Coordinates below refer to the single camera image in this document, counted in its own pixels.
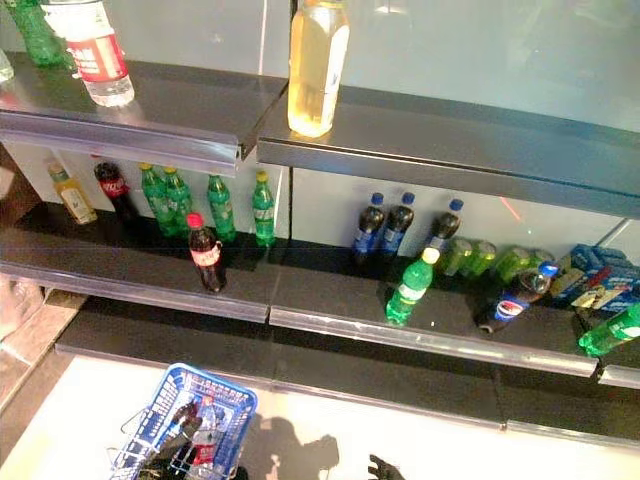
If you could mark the black metal shelf board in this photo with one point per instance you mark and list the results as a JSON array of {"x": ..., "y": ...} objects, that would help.
[
  {"x": 350, "y": 360},
  {"x": 450, "y": 145},
  {"x": 300, "y": 290}
]

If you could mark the grey stone plinth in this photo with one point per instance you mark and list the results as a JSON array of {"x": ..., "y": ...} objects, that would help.
[{"x": 35, "y": 360}]

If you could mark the Coca-Cola bottle red label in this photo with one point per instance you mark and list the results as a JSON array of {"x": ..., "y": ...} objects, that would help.
[
  {"x": 112, "y": 187},
  {"x": 206, "y": 255}
]

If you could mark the translucent plastic bag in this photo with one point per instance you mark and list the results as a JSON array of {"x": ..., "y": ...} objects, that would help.
[{"x": 20, "y": 310}]

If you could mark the blue plastic shopping basket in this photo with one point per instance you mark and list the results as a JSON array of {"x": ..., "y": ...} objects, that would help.
[{"x": 245, "y": 415}]

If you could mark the large yellow tea bottle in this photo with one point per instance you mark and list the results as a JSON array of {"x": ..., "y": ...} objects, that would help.
[{"x": 315, "y": 75}]

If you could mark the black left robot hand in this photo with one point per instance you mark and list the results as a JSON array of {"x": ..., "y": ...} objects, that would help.
[{"x": 160, "y": 465}]

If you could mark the water bottle red label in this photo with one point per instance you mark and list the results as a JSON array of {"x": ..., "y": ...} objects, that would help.
[
  {"x": 204, "y": 452},
  {"x": 95, "y": 55}
]

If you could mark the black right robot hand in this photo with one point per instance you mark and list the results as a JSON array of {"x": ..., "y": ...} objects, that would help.
[{"x": 387, "y": 472}]

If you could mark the small yellow tea bottle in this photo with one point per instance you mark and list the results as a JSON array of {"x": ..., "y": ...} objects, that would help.
[{"x": 75, "y": 200}]

